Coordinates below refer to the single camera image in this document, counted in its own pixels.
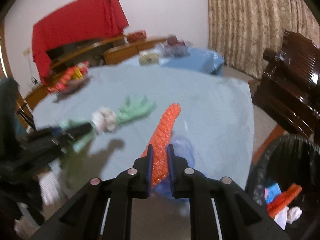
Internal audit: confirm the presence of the blue plastic bag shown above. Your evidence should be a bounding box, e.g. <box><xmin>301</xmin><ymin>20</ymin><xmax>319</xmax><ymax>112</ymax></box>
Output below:
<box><xmin>153</xmin><ymin>136</ymin><xmax>195</xmax><ymax>199</ymax></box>

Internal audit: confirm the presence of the white wrapper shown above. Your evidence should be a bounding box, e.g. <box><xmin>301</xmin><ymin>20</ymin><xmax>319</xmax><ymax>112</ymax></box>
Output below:
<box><xmin>92</xmin><ymin>107</ymin><xmax>117</xmax><ymax>133</ymax></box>

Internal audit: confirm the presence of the orange foam net sleeve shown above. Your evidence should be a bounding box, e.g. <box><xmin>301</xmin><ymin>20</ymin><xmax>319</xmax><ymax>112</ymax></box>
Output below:
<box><xmin>267</xmin><ymin>184</ymin><xmax>302</xmax><ymax>219</ymax></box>

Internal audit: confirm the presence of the white paper ball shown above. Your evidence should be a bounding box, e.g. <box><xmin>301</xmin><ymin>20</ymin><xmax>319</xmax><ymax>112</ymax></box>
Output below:
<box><xmin>286</xmin><ymin>206</ymin><xmax>303</xmax><ymax>224</ymax></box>

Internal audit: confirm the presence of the black lined trash bin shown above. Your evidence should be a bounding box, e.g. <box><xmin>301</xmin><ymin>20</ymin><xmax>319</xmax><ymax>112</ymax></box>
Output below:
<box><xmin>245</xmin><ymin>134</ymin><xmax>319</xmax><ymax>239</ymax></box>

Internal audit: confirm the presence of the light blue tablecloth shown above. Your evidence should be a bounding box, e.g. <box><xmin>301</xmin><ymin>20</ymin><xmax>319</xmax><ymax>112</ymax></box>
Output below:
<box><xmin>33</xmin><ymin>66</ymin><xmax>254</xmax><ymax>196</ymax></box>

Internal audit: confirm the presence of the small tissue box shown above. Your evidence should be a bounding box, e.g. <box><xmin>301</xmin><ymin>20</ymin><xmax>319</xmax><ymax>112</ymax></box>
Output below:
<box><xmin>138</xmin><ymin>51</ymin><xmax>159</xmax><ymax>66</ymax></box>

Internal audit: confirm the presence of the wooden cabinet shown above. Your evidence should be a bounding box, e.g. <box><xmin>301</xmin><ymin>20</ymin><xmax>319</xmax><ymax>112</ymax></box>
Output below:
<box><xmin>15</xmin><ymin>36</ymin><xmax>168</xmax><ymax>131</ymax></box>

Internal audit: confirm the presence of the blue face mask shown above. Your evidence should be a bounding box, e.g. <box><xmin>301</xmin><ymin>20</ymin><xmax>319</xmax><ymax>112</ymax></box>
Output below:
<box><xmin>264</xmin><ymin>182</ymin><xmax>281</xmax><ymax>204</ymax></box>

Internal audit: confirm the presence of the darker blue tablecloth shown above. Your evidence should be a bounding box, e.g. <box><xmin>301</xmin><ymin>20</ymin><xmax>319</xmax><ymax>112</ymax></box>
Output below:
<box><xmin>158</xmin><ymin>48</ymin><xmax>225</xmax><ymax>76</ymax></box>

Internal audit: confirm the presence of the bag of red fruit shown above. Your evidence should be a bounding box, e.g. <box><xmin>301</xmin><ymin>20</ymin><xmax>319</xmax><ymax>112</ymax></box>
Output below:
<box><xmin>156</xmin><ymin>36</ymin><xmax>192</xmax><ymax>58</ymax></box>

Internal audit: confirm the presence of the red basket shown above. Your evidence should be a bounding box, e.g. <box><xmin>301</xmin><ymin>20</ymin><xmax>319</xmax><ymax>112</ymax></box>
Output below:
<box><xmin>126</xmin><ymin>30</ymin><xmax>147</xmax><ymax>43</ymax></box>

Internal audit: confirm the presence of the white box in bin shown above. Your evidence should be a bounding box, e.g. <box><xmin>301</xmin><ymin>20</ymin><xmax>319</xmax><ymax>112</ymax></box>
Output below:
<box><xmin>274</xmin><ymin>206</ymin><xmax>289</xmax><ymax>230</ymax></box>

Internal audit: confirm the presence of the red cloth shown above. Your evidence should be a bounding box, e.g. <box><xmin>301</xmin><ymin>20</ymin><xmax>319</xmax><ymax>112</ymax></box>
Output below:
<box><xmin>32</xmin><ymin>0</ymin><xmax>129</xmax><ymax>85</ymax></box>

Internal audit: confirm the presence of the dark wooden armchair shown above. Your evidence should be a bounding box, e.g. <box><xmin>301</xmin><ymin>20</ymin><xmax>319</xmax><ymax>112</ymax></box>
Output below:
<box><xmin>253</xmin><ymin>30</ymin><xmax>319</xmax><ymax>138</ymax></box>

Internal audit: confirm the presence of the beige patterned curtain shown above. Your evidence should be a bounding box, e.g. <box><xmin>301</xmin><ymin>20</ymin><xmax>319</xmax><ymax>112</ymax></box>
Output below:
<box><xmin>208</xmin><ymin>0</ymin><xmax>319</xmax><ymax>79</ymax></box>

